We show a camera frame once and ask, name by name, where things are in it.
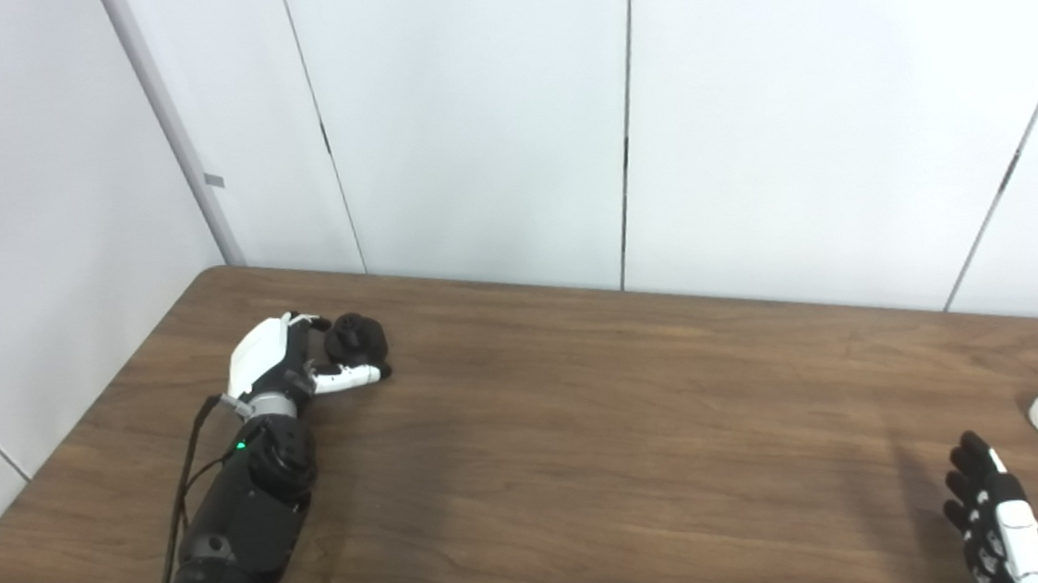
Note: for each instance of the round black plastic part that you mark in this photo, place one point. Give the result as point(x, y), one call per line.
point(358, 339)

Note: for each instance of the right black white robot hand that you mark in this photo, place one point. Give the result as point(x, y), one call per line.
point(1000, 513)

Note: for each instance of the grey wall corner post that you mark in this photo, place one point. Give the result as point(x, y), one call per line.
point(172, 124)

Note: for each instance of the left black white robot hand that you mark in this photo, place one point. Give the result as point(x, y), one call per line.
point(260, 354)

